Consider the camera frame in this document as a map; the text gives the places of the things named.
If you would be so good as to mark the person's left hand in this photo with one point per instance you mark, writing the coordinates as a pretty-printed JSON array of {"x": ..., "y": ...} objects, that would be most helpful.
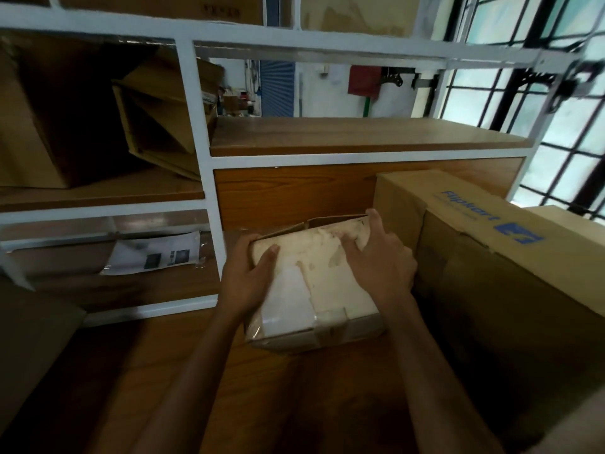
[{"x": 241, "y": 278}]

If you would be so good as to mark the person's right hand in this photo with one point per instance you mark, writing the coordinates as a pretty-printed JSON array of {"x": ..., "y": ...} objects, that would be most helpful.
[{"x": 387, "y": 264}]

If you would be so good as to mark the person's right thumb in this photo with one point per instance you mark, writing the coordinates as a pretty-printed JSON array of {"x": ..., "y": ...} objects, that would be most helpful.
[{"x": 350, "y": 244}]

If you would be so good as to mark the person's left thumb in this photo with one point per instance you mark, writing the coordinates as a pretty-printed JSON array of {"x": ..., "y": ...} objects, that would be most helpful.
[{"x": 267, "y": 262}]

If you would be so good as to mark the small taped cardboard box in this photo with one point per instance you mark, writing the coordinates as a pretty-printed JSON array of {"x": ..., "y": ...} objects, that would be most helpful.
[{"x": 312, "y": 288}]

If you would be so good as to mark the person's right forearm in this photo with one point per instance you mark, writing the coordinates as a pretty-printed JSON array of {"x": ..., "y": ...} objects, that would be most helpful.
[{"x": 435, "y": 378}]

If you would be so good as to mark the person's left forearm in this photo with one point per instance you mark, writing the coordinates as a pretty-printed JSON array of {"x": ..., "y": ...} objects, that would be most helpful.
[{"x": 194, "y": 382}]

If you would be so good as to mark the white paper in plastic pouch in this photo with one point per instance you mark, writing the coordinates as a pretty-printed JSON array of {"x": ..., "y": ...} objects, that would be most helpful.
[{"x": 151, "y": 254}]

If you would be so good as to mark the white metal shelf rack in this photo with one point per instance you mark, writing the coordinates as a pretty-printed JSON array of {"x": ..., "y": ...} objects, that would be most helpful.
[{"x": 201, "y": 151}]

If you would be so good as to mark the green pipe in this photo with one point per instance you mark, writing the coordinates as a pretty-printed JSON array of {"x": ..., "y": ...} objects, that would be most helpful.
[{"x": 366, "y": 107}]

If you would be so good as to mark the large blue-printed cardboard box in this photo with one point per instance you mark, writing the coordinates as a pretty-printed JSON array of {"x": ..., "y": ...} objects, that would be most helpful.
[{"x": 501, "y": 288}]

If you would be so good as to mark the blue roller shutter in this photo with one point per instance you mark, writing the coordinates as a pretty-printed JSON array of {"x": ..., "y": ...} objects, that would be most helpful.
[{"x": 277, "y": 88}]

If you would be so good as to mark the open tilted cardboard box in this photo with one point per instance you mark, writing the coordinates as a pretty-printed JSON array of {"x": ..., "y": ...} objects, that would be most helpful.
[{"x": 160, "y": 118}]

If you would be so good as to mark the black window grille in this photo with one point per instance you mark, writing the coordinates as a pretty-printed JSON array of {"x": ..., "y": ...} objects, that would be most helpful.
[{"x": 562, "y": 137}]

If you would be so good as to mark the large dark cardboard box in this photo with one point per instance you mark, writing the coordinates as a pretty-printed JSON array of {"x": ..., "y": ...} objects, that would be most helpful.
[{"x": 52, "y": 113}]

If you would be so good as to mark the black wall bracket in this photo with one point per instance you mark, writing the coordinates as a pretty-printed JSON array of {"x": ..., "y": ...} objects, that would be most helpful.
[{"x": 392, "y": 77}]

